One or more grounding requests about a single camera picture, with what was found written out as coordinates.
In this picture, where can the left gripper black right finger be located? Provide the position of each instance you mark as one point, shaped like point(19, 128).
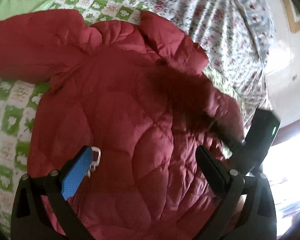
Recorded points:
point(246, 209)

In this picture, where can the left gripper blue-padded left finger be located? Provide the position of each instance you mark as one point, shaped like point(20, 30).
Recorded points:
point(40, 208)

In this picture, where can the red quilted puffer jacket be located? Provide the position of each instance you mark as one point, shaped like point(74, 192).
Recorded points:
point(130, 119)

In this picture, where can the silver jacket zipper pull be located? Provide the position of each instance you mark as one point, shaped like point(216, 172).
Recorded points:
point(95, 161)

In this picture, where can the green white patterned quilt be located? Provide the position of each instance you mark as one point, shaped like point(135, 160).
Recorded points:
point(12, 119)

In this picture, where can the floral rose bed sheet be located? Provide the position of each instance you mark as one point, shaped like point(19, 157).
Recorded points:
point(220, 28)

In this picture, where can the light blue floral pillow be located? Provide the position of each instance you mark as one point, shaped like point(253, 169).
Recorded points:
point(260, 23)

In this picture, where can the gold framed wall picture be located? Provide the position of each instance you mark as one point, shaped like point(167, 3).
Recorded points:
point(293, 16)

